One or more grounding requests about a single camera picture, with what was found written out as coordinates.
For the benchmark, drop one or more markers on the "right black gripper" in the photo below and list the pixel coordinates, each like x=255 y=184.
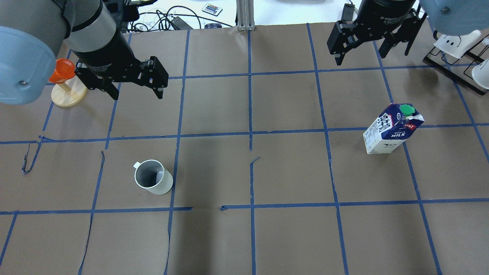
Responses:
x=386 y=14

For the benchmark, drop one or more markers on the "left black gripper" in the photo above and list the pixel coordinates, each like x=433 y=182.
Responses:
x=106 y=52

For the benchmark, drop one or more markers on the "blue white milk carton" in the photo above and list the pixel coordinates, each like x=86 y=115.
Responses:
x=392 y=128

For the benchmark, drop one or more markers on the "white mug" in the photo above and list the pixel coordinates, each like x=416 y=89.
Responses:
x=152 y=176

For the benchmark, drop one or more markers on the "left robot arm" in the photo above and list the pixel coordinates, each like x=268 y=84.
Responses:
x=54 y=41

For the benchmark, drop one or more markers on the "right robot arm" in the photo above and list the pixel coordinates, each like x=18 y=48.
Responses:
x=453 y=17

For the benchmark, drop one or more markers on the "wooden cup stand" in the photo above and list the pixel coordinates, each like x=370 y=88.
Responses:
x=69 y=93

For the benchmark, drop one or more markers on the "orange cup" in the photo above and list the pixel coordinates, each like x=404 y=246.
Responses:
x=64 y=70

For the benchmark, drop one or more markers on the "white cup with face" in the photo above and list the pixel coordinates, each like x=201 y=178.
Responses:
x=457 y=46

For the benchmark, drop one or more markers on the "white cup on rack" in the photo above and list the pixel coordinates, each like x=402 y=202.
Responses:
x=480 y=74

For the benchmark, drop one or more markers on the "black adapter top right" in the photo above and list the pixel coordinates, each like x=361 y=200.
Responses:
x=348 y=12

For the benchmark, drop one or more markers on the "black power adapter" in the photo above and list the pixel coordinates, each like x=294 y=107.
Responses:
x=178 y=23

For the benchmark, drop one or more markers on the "remote control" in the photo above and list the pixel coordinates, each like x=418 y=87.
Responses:
x=212 y=9

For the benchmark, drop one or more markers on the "black wire rack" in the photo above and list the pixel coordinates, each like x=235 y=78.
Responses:
x=460 y=69

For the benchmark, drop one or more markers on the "aluminium profile post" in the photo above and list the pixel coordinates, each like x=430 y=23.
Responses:
x=245 y=15

